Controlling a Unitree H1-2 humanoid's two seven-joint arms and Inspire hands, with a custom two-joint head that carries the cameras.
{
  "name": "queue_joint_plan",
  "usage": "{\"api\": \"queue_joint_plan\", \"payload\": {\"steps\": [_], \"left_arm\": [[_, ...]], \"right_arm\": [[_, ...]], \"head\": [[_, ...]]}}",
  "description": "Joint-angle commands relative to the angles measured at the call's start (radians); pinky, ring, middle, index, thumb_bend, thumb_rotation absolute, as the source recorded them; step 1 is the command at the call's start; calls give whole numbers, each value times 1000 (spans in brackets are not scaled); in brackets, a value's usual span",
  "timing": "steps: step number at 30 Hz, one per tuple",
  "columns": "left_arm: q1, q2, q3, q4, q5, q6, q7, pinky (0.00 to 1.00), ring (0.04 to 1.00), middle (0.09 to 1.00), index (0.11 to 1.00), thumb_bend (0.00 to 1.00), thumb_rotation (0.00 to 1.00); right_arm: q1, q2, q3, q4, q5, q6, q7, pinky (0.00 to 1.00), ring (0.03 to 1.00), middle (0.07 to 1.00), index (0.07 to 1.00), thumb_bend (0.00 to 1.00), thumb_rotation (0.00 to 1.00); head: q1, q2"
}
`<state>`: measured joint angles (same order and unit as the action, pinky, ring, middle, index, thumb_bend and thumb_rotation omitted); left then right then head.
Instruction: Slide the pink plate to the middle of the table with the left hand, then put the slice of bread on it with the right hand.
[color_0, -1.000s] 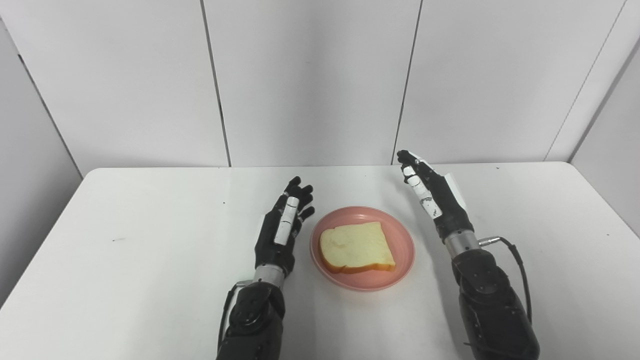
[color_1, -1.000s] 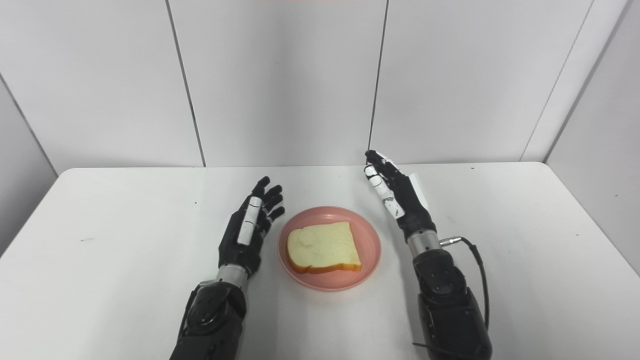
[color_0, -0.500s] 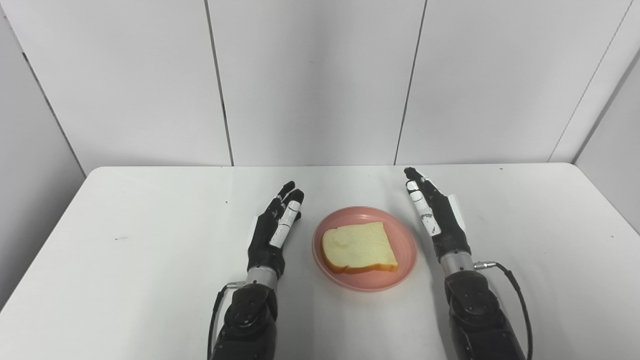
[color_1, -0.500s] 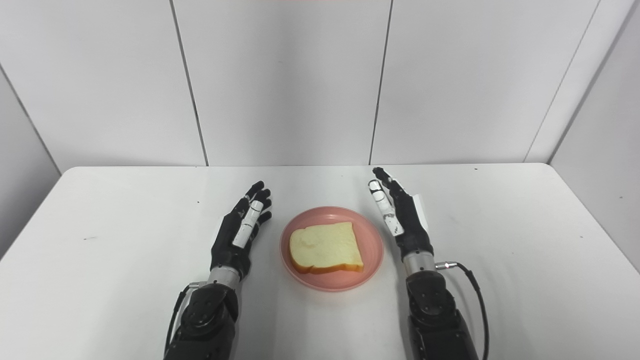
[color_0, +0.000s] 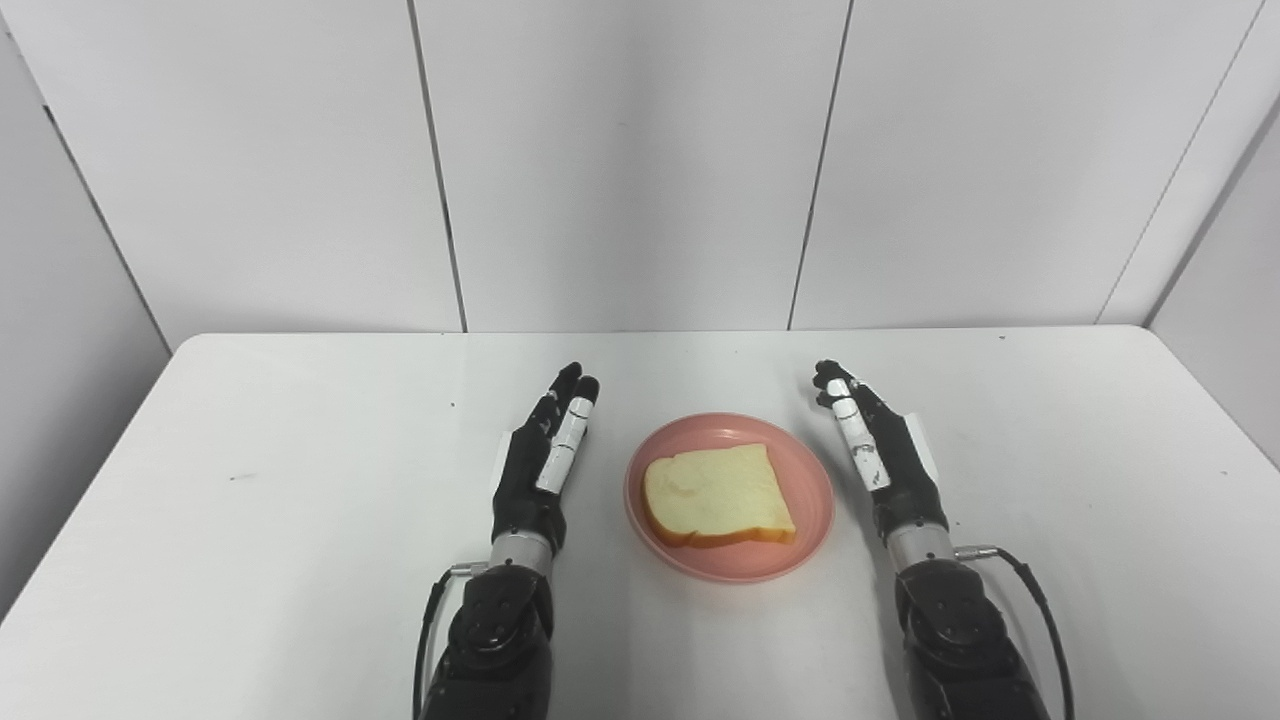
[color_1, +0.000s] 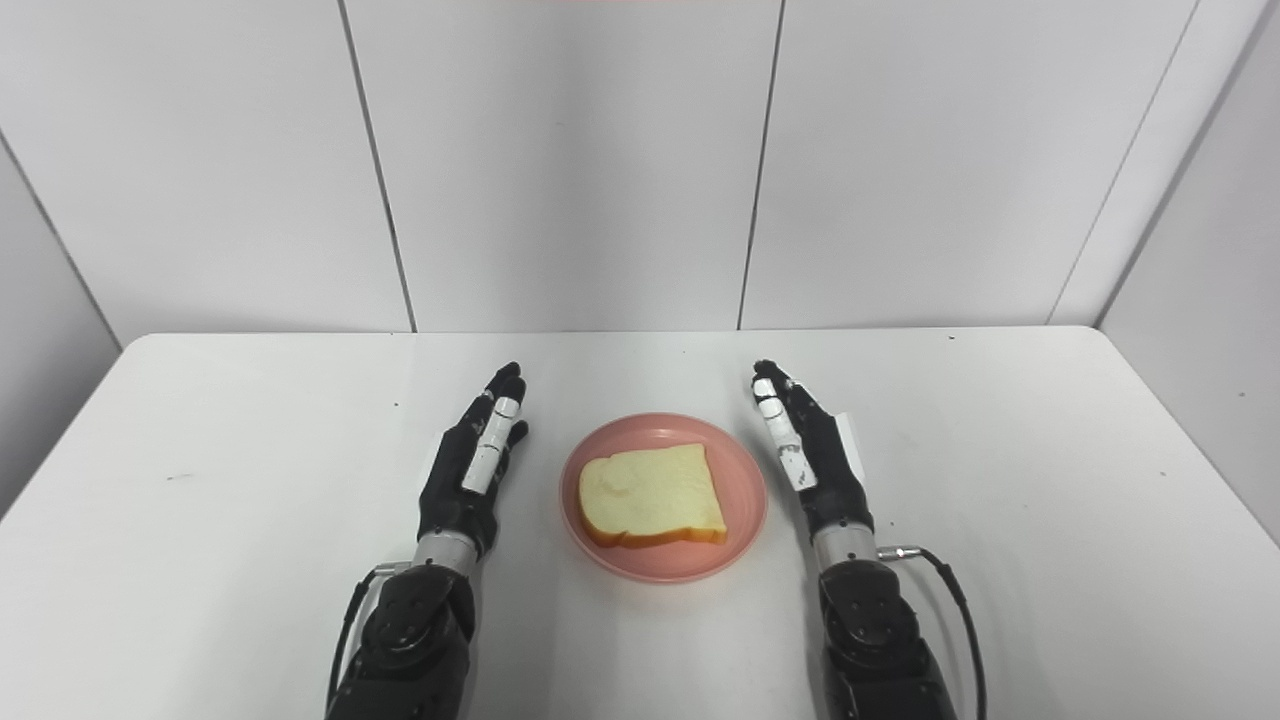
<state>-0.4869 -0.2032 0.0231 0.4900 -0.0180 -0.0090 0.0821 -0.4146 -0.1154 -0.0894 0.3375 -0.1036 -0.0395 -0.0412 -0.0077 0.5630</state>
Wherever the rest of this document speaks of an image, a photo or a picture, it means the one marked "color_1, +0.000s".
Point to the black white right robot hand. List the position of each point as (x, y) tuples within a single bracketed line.
[(830, 470)]

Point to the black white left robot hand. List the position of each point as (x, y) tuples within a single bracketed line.
[(455, 500)]

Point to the pink round plate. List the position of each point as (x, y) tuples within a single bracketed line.
[(740, 500)]

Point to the slice of white bread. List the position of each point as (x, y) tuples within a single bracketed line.
[(650, 495)]

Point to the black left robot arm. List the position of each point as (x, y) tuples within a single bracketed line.
[(410, 640)]

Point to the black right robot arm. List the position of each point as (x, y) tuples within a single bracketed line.
[(880, 640)]

